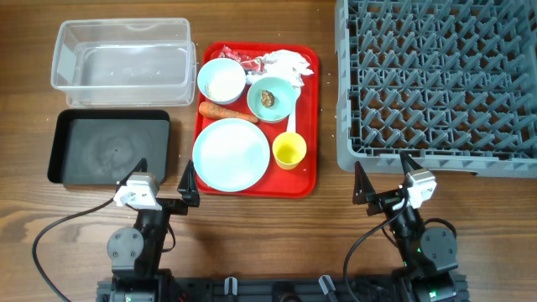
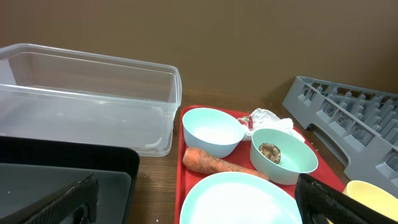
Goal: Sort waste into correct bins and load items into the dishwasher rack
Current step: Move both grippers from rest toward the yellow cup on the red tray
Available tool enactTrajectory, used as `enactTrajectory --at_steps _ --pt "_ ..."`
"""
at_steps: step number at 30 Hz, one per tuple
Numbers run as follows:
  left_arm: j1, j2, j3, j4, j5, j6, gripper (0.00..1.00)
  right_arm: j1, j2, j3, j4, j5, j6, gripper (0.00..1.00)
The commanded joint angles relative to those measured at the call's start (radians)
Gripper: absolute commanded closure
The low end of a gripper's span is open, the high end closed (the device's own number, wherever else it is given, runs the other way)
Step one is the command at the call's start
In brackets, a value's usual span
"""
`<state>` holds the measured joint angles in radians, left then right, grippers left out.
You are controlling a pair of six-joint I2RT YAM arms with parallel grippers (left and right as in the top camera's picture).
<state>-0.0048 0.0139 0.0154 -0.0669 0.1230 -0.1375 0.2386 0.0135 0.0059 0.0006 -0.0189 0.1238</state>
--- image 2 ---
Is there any red snack wrapper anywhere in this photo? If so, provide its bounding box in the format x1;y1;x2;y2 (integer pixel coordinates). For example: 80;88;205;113
238;116;253;130

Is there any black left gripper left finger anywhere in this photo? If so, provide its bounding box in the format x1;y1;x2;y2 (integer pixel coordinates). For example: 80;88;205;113
1;174;99;224

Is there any light blue rice bowl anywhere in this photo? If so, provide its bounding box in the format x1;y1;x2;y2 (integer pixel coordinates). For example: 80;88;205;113
182;108;245;158

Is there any brown mushroom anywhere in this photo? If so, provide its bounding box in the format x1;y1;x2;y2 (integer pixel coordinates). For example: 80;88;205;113
259;143;281;164

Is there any black plastic tray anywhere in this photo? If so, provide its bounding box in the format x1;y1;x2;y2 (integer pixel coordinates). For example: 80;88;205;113
1;136;140;223

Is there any red serving tray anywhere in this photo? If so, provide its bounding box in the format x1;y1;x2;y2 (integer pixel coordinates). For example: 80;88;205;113
174;124;345;224

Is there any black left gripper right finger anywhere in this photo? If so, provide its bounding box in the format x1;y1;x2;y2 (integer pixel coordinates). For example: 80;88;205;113
295;174;397;224

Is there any orange carrot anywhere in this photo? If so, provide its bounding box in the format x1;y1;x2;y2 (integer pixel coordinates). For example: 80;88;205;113
182;147;269;180

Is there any clear plastic bin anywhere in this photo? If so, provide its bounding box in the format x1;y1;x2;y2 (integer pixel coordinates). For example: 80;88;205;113
1;44;182;157

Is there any light blue plate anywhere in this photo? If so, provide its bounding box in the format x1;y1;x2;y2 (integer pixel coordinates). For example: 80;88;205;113
179;172;302;224

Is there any yellow cup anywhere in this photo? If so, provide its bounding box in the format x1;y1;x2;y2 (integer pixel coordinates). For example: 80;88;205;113
343;180;398;221

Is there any green bowl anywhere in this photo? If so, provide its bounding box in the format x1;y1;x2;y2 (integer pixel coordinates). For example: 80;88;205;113
250;129;318;185

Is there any grey dishwasher rack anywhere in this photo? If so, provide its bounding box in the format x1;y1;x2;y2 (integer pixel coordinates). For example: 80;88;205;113
282;76;397;196

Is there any white napkin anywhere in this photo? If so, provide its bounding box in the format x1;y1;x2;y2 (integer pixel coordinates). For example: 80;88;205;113
241;108;305;142

